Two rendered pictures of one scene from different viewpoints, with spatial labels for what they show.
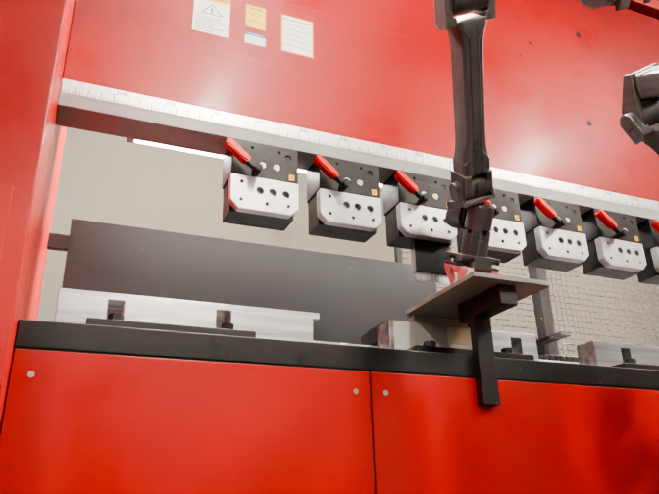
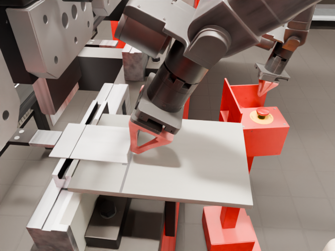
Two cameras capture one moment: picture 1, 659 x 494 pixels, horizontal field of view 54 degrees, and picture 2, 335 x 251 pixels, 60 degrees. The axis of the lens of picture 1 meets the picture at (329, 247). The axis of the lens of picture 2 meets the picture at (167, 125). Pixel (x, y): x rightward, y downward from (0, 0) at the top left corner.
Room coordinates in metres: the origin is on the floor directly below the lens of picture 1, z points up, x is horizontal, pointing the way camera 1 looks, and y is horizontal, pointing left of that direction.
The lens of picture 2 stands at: (1.13, 0.00, 1.33)
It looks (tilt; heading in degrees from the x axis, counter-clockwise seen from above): 39 degrees down; 300
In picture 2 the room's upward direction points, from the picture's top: straight up
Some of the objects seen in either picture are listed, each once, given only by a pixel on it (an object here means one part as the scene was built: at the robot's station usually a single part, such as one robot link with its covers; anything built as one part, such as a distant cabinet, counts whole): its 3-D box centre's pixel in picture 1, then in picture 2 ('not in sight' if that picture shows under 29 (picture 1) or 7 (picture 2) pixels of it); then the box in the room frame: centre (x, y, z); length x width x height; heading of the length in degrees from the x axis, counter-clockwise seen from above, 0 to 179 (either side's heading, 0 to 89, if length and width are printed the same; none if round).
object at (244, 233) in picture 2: not in sight; (231, 229); (1.24, -0.83, 0.06); 0.25 x 0.20 x 0.12; 34
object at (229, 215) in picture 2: not in sight; (236, 186); (1.26, -0.81, 0.39); 0.06 x 0.06 x 0.54; 34
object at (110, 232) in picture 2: (471, 359); (122, 173); (1.40, -0.30, 0.89); 0.30 x 0.05 x 0.03; 113
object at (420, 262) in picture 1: (431, 264); (59, 77); (1.44, -0.24, 1.13); 0.10 x 0.02 x 0.10; 113
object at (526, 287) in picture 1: (474, 298); (165, 153); (1.30, -0.30, 1.00); 0.26 x 0.18 x 0.01; 23
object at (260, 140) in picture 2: not in sight; (251, 115); (1.26, -0.81, 0.75); 0.20 x 0.16 x 0.18; 124
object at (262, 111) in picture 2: not in sight; (261, 114); (1.23, -0.78, 0.79); 0.04 x 0.04 x 0.04
